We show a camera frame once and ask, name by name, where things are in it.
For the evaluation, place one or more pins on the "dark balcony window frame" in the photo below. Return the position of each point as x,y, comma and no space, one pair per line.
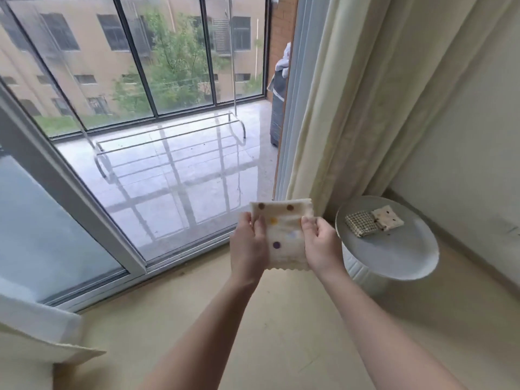
134,61

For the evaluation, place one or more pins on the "white sliding door frame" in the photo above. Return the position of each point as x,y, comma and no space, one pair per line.
89,215

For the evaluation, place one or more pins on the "white round table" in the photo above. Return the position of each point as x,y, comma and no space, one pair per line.
398,252

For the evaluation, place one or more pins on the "dark blue tarpaulin cover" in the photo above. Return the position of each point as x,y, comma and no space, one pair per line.
279,101

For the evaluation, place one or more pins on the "white bundled curtain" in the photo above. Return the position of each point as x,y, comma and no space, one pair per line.
357,93

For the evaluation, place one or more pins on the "person's right hand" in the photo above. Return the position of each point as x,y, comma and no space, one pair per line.
323,247

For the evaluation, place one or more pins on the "person's left forearm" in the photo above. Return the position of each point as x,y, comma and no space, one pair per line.
203,337

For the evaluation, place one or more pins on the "brown checked cloth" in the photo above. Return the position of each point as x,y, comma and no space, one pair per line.
361,223

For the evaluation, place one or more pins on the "person's left hand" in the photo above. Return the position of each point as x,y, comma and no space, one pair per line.
248,252

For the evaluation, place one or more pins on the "white linen curtain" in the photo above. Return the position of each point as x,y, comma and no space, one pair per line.
36,329

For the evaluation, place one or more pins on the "person's right forearm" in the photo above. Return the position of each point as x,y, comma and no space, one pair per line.
382,337

